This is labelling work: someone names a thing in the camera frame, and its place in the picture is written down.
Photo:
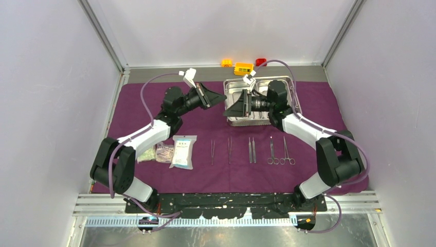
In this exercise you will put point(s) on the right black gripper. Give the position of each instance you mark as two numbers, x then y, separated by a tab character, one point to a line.
239	109

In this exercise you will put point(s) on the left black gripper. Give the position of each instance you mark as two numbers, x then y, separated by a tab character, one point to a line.
206	98

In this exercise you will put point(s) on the steel instrument tray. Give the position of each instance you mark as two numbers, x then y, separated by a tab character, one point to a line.
233	89

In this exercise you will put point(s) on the steel tweezers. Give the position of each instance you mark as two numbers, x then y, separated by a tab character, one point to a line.
212	150
229	149

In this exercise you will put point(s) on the orange yellow toy block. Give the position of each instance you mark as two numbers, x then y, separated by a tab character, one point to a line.
242	69

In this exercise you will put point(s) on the purple cloth wrap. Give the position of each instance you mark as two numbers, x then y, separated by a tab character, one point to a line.
318	103

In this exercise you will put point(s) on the white sterile pouch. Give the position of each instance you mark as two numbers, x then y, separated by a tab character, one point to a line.
183	148

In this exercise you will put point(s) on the steel surgical scissors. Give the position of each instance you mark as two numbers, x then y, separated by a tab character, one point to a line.
272	159
286	158

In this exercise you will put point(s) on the pink clear packet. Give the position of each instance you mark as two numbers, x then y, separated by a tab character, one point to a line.
164	153

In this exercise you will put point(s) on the green packet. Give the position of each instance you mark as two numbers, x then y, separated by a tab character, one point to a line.
148	155

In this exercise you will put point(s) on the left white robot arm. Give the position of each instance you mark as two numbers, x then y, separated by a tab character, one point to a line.
114	164

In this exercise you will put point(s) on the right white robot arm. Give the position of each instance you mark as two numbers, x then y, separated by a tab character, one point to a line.
337	154

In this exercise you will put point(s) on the small orange block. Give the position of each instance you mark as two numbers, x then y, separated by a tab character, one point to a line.
226	63

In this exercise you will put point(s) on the red block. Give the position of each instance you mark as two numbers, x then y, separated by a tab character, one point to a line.
260	61

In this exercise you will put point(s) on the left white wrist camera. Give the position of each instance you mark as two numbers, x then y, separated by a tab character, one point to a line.
188	77

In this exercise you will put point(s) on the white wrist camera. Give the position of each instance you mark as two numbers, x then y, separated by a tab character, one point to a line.
188	77
250	80

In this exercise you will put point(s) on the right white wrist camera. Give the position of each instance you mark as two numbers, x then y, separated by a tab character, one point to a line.
250	80

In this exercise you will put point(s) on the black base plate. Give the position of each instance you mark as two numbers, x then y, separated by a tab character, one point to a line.
225	205

